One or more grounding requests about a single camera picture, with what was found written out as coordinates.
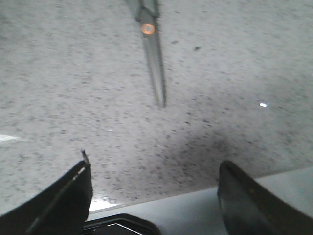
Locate silver scissors with copper pivot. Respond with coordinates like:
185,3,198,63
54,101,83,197
126,0,166,108

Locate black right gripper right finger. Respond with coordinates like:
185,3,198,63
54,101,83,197
217,161,313,235

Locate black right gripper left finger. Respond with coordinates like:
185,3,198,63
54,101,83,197
0,150,92,235

